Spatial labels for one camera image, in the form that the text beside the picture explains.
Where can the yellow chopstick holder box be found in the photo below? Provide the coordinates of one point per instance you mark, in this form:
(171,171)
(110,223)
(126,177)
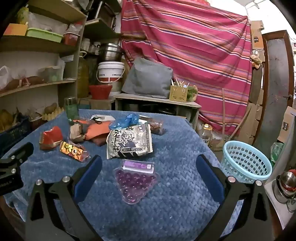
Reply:
(178,93)

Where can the black and white snack bag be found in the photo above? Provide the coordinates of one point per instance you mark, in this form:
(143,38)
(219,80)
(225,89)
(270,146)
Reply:
(129,141)

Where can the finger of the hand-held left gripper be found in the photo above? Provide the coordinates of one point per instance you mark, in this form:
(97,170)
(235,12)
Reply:
(24,150)

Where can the large yellow oil jug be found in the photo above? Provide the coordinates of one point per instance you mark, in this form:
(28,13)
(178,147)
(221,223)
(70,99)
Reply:
(82,76)

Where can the orange snack packet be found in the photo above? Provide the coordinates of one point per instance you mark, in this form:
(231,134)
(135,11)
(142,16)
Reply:
(97,129)

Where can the dark blue plastic crate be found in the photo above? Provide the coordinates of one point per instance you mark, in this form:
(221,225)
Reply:
(13,136)

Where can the clear plastic bag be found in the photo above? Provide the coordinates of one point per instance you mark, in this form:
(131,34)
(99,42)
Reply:
(39,23)

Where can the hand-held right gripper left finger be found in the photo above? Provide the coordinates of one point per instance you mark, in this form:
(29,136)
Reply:
(89,178)

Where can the bundle of chopsticks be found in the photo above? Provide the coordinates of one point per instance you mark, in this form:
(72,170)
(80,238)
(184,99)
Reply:
(177,82)

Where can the red plastic basin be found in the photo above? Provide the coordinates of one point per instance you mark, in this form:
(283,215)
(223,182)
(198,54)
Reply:
(100,91)

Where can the blue plastic bag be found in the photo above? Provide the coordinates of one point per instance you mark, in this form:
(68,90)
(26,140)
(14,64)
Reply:
(124,121)

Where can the clear plastic container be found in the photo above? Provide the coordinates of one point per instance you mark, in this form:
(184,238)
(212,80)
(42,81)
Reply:
(50,74)

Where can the yellowish hanging ornament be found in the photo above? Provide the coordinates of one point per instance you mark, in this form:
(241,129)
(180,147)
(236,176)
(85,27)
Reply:
(256,60)

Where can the low wooden cabinet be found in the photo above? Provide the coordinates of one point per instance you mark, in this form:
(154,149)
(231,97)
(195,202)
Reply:
(157,99)

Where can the green plastic bag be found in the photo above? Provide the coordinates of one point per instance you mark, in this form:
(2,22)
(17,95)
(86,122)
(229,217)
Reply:
(276,151)

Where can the wooden rod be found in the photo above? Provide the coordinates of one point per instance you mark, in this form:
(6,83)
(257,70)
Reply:
(133,36)

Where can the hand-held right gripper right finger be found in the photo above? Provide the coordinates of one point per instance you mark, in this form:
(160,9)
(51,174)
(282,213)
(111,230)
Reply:
(208,178)

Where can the plain white bucket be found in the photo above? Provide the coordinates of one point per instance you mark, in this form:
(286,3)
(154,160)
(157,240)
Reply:
(116,87)

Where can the orange cardboard box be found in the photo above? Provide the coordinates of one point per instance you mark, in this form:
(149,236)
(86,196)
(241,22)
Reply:
(16,29)

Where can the plastic bottle yellow label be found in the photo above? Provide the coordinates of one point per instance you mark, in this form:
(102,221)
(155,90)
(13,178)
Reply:
(205,136)

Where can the white plastic bag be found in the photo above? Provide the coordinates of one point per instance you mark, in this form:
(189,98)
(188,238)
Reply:
(4,77)

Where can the green leafy bundle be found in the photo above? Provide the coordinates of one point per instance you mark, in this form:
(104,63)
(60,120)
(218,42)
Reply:
(192,93)

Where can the white pouch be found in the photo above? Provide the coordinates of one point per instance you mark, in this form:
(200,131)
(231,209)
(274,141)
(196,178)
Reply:
(105,118)

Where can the blue knitted blanket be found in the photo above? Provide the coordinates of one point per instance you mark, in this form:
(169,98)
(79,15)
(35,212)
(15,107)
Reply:
(161,208)

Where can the clear jar brown contents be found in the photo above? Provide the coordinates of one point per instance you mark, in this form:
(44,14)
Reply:
(156,126)

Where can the mesh bag of potatoes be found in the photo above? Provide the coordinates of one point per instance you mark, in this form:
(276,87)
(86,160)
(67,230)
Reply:
(5,119)

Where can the yellow green packet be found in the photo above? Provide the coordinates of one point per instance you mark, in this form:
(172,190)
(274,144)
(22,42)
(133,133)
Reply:
(22,15)

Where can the sweet potato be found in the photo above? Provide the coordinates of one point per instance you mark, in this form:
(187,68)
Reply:
(12,84)
(34,80)

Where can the green plastic tray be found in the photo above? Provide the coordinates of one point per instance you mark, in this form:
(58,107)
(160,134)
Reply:
(44,34)

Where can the grey cushion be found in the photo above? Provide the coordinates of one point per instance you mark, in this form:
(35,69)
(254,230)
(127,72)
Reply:
(148,78)

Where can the wooden shelf unit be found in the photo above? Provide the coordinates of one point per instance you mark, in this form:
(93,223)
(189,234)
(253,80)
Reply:
(46,46)

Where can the stainless steel pot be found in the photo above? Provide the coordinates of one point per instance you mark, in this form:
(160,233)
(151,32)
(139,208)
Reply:
(111,52)

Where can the purple bead blister pack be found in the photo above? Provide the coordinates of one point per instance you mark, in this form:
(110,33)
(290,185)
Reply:
(136,183)

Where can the stack of flattened cardboard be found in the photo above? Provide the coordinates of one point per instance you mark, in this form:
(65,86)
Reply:
(253,120)

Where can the yellow egg tray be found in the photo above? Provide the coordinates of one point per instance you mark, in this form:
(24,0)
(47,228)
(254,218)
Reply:
(54,115)

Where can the dark red snack packet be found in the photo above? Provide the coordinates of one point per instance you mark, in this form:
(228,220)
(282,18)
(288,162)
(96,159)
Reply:
(99,141)

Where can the wooden corner shelf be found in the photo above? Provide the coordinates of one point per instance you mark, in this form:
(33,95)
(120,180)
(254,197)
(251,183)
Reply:
(101,30)

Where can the stainless steel cup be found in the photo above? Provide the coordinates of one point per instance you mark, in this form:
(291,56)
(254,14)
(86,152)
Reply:
(284,187)

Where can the yellow orange candy packet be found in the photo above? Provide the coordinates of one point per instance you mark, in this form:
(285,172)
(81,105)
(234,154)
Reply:
(71,150)

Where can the red plastic container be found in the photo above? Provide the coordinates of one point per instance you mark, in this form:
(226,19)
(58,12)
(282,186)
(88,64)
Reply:
(71,39)

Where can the brown paper wrapper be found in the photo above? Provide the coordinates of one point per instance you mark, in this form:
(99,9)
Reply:
(75,133)

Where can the large cardboard box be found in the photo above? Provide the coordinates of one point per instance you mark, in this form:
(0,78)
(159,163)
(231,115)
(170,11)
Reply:
(286,125)

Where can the hanging cardboard sheet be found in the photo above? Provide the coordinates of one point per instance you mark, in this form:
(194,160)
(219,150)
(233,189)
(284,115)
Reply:
(257,34)

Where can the grey door brown frame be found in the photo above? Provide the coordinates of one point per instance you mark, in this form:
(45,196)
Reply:
(277,81)

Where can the white bucket red label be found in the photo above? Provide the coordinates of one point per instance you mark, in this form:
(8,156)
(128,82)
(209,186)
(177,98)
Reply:
(111,71)

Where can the wooden stick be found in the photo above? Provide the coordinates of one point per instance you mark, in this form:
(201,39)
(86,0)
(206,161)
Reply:
(240,125)

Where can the light blue plastic basket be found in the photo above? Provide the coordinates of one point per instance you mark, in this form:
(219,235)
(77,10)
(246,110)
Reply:
(233,162)

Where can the red striped curtain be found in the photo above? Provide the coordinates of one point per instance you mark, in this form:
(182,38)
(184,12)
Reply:
(196,46)

